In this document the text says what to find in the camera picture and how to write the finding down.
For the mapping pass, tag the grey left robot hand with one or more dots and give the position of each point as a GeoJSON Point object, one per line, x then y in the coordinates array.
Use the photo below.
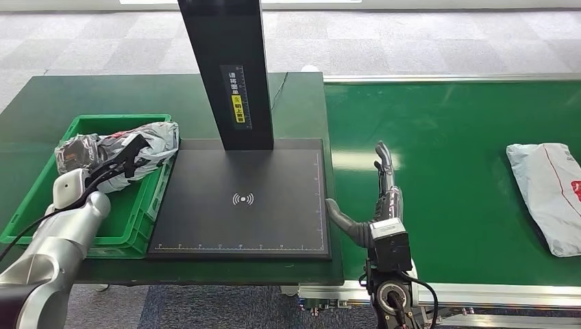
{"type": "Point", "coordinates": [129, 152]}

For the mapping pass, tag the black yellow label sticker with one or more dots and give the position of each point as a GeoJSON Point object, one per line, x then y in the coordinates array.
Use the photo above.
{"type": "Point", "coordinates": [238, 100]}

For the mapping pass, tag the green conveyor belt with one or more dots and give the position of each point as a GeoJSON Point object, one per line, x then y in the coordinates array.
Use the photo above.
{"type": "Point", "coordinates": [454, 181]}

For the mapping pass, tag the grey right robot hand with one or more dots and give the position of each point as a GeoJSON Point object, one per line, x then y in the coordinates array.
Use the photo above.
{"type": "Point", "coordinates": [386, 200]}

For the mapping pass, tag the grey red-printed mailer package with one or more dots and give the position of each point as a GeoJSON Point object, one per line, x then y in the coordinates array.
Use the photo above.
{"type": "Point", "coordinates": [551, 195]}

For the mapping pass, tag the black inbound scanning machine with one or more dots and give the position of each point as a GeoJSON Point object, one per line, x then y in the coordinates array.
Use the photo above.
{"type": "Point", "coordinates": [254, 213]}

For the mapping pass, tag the grey plastic mailer package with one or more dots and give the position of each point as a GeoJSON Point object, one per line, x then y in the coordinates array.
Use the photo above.
{"type": "Point", "coordinates": [150, 145]}

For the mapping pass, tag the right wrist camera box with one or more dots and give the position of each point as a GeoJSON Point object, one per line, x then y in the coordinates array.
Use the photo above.
{"type": "Point", "coordinates": [391, 245]}

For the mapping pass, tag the green plastic crate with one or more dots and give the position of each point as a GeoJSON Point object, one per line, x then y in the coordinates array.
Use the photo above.
{"type": "Point", "coordinates": [122, 218]}

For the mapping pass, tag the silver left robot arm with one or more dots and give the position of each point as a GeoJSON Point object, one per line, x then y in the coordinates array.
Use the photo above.
{"type": "Point", "coordinates": [54, 254]}

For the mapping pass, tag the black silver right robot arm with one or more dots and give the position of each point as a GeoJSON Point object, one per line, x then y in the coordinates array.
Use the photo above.
{"type": "Point", "coordinates": [390, 295]}

